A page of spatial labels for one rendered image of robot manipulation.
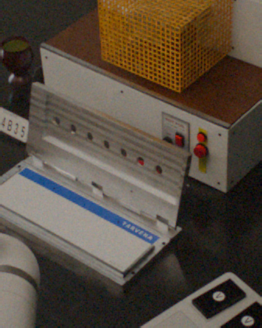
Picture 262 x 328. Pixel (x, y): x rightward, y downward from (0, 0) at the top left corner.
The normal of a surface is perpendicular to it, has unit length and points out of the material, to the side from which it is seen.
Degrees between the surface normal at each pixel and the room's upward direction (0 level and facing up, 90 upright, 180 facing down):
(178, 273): 0
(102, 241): 0
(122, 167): 74
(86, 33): 0
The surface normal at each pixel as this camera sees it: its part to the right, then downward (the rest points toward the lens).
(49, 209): -0.04, -0.77
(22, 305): 0.75, -0.51
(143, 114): -0.62, 0.52
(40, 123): -0.61, 0.29
